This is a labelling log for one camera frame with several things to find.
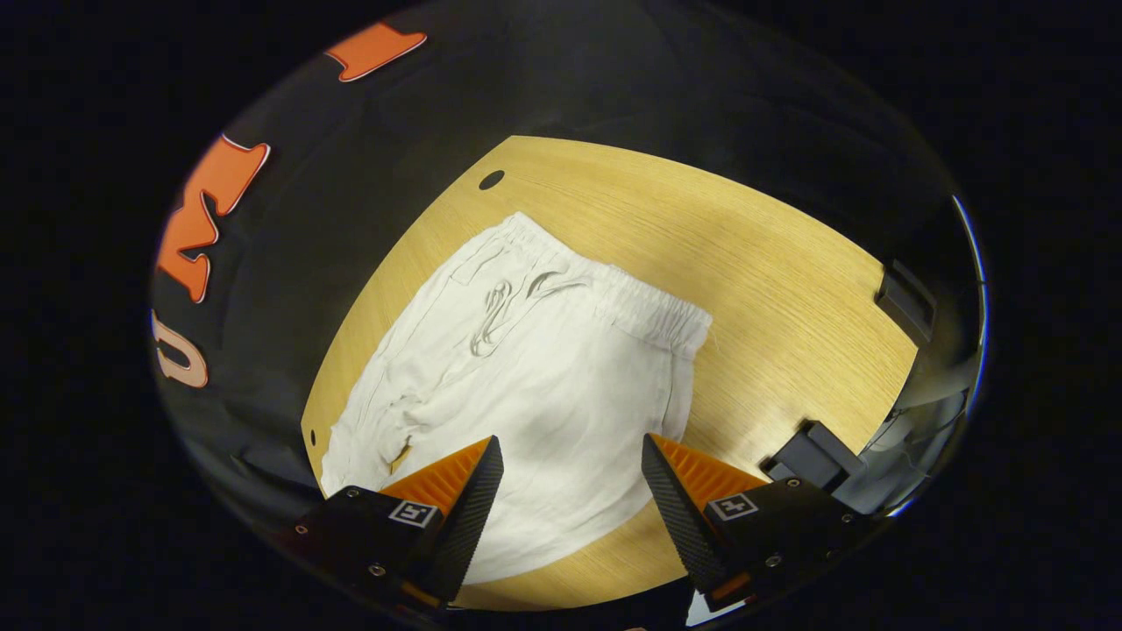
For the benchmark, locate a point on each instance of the grey table bracket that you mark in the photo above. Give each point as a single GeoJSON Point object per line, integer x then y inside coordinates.
{"type": "Point", "coordinates": [907, 302]}
{"type": "Point", "coordinates": [815, 456]}

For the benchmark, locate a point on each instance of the black backdrop cloth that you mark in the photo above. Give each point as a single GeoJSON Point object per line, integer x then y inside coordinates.
{"type": "Point", "coordinates": [351, 193]}

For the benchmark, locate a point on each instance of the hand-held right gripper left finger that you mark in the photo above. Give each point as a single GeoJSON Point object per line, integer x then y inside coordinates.
{"type": "Point", "coordinates": [465, 526]}

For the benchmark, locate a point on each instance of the white jeans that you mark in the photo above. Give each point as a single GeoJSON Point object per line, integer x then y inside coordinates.
{"type": "Point", "coordinates": [543, 377]}

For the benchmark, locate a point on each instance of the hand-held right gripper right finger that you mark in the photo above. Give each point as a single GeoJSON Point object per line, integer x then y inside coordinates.
{"type": "Point", "coordinates": [679, 526]}

